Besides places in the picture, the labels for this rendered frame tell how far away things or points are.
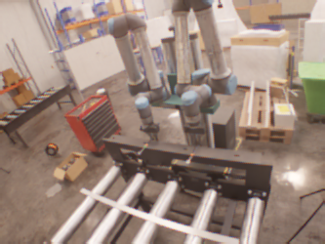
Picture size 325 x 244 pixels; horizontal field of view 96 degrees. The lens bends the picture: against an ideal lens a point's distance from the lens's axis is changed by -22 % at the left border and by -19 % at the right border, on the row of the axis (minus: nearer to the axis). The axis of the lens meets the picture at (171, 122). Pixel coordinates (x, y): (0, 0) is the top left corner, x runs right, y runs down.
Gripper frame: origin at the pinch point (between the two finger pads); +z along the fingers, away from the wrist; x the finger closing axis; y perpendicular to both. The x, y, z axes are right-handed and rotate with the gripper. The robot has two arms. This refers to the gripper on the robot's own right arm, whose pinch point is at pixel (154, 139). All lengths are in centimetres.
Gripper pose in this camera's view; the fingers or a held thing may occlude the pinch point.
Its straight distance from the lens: 139.5
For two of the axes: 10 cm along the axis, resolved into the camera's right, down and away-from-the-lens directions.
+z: 2.2, 8.2, 5.2
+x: -8.8, -0.7, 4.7
